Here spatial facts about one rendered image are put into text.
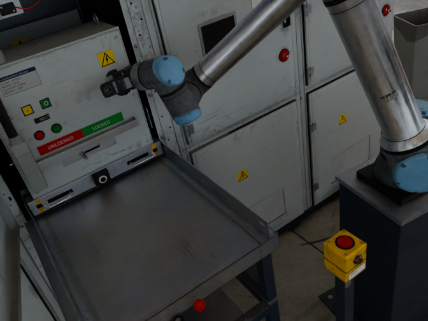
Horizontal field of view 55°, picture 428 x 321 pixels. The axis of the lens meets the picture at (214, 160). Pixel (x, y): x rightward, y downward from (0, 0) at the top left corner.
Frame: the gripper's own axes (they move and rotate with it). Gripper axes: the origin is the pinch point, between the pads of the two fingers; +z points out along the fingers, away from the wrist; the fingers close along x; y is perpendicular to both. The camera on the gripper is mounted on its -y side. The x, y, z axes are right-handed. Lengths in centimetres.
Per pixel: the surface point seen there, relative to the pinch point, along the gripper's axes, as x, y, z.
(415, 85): -111, 250, 2
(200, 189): -44.3, 4.0, -21.8
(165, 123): -24.5, 18.6, 3.8
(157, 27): 10.6, 25.3, -7.4
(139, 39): 9.2, 17.7, -4.9
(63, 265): -41, -45, -9
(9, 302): -40, -63, -8
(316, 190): -108, 95, 3
